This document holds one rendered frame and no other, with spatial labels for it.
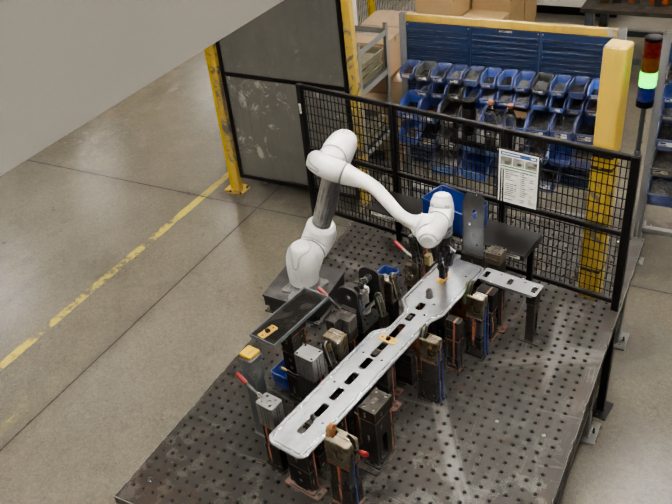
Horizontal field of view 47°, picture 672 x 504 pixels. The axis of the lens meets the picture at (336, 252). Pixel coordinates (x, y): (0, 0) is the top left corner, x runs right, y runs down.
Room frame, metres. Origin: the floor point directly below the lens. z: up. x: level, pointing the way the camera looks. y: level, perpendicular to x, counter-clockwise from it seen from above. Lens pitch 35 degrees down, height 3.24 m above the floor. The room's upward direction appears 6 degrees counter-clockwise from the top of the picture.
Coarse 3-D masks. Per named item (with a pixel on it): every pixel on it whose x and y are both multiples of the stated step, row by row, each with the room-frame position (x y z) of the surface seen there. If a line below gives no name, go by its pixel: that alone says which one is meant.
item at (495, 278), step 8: (496, 272) 2.90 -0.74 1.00; (480, 280) 2.87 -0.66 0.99; (488, 280) 2.85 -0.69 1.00; (496, 280) 2.84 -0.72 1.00; (504, 280) 2.84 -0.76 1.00; (520, 280) 2.82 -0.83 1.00; (528, 280) 2.82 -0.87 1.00; (504, 288) 2.79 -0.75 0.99; (512, 288) 2.77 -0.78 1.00; (520, 288) 2.77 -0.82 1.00; (528, 288) 2.76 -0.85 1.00; (528, 296) 2.71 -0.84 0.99
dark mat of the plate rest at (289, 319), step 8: (304, 288) 2.74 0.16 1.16; (296, 296) 2.69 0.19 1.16; (304, 296) 2.68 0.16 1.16; (312, 296) 2.67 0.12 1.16; (320, 296) 2.67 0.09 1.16; (288, 304) 2.64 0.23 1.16; (296, 304) 2.63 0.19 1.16; (304, 304) 2.62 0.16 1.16; (312, 304) 2.62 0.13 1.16; (280, 312) 2.59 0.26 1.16; (288, 312) 2.58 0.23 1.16; (296, 312) 2.58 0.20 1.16; (304, 312) 2.57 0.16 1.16; (272, 320) 2.54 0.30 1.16; (280, 320) 2.53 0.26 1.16; (288, 320) 2.53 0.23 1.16; (296, 320) 2.52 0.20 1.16; (264, 328) 2.49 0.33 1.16; (280, 328) 2.48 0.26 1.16; (288, 328) 2.48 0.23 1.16; (272, 336) 2.44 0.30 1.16; (280, 336) 2.43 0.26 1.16
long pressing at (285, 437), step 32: (416, 288) 2.85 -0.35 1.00; (448, 288) 2.82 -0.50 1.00; (416, 320) 2.62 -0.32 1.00; (352, 352) 2.46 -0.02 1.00; (384, 352) 2.44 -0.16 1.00; (320, 384) 2.29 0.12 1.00; (352, 384) 2.27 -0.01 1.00; (288, 416) 2.14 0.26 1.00; (320, 416) 2.12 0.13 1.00; (288, 448) 1.98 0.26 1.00
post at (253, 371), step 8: (240, 360) 2.35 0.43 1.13; (248, 360) 2.33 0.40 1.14; (256, 360) 2.34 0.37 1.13; (248, 368) 2.33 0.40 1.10; (256, 368) 2.33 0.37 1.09; (248, 376) 2.33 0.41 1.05; (256, 376) 2.33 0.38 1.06; (256, 384) 2.33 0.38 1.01; (264, 384) 2.36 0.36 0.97; (248, 392) 2.36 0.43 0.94; (264, 392) 2.35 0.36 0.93; (256, 400) 2.33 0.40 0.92; (256, 408) 2.34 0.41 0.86; (256, 416) 2.34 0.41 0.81; (256, 424) 2.35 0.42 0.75; (256, 432) 2.35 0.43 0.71
